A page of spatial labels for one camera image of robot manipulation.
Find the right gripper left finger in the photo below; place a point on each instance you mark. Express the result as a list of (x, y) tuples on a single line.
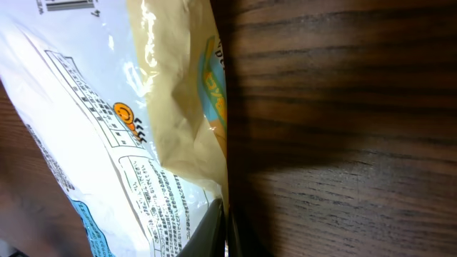
[(209, 237)]

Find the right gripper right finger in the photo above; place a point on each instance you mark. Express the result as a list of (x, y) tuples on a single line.
[(242, 239)]

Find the cream snack bag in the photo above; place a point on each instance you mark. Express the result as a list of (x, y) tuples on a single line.
[(127, 102)]

